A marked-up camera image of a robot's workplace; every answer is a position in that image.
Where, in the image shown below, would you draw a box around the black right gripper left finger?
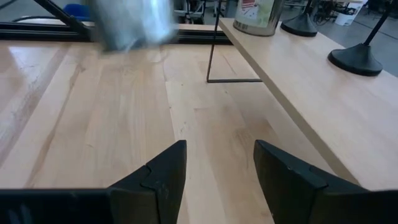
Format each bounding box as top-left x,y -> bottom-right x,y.
108,139 -> 188,224

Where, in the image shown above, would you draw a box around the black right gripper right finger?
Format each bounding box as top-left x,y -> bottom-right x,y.
252,139 -> 371,224

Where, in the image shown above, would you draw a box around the black candle stick holder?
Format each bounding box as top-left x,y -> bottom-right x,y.
279,0 -> 318,38
327,0 -> 398,77

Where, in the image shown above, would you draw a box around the silver tin can green label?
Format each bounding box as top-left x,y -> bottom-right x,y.
232,0 -> 285,37
88,0 -> 178,53

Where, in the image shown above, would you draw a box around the wooden shelf riser black legs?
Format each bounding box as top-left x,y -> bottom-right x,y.
206,0 -> 398,192

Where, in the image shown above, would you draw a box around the white bucket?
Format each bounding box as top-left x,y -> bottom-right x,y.
335,1 -> 365,27

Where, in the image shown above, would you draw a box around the blue plastic bin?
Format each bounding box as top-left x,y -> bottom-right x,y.
63,3 -> 91,22

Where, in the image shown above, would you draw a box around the black aluminium table frame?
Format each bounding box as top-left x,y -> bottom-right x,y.
0,0 -> 233,45

